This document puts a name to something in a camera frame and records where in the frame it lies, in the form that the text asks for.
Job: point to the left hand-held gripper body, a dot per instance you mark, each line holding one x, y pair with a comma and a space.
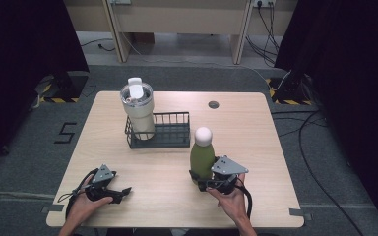
103, 173

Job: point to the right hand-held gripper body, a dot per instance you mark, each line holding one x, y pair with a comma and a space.
228, 166

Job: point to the green bottle with white cap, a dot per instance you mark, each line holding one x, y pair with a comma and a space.
202, 157

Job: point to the white tumbler with lid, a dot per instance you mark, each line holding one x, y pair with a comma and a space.
139, 111

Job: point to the person's right hand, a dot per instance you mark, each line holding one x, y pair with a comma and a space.
234, 205

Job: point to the person's left hand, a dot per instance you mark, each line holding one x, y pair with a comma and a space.
83, 206

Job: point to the grey tape strip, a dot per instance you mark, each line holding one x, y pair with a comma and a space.
300, 213
54, 207

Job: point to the round table grommet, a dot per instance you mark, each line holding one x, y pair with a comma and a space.
213, 105

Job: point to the black stand base hazard tape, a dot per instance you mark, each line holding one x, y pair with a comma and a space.
290, 90
70, 85

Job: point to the black curtain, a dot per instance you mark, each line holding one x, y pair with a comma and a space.
351, 82
19, 65

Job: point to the beige desk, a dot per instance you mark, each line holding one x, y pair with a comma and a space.
183, 18

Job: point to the white wall socket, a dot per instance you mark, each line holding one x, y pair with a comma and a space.
264, 3
120, 1

